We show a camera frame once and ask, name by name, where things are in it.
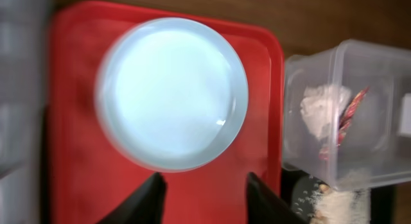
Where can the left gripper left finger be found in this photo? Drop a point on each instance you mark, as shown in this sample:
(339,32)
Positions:
(144,206)

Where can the white tissue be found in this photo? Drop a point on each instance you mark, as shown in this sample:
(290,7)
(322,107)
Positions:
(316,108)

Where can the clear plastic bin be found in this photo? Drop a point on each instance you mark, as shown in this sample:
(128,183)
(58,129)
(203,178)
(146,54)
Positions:
(378,139)

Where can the light blue plate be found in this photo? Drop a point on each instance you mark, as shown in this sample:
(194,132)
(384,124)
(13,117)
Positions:
(171,94)

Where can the black plastic tray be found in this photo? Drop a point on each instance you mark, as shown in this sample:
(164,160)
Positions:
(299,190)

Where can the grey dishwasher rack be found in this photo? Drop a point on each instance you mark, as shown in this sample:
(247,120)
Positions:
(23,99)

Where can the red plastic tray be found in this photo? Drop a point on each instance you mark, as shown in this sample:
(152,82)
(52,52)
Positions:
(89,177)

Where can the red snack wrapper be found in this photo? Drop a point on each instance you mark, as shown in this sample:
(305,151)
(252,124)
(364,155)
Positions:
(345,119)

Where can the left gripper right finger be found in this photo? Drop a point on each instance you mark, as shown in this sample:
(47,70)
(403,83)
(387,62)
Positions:
(265,207)

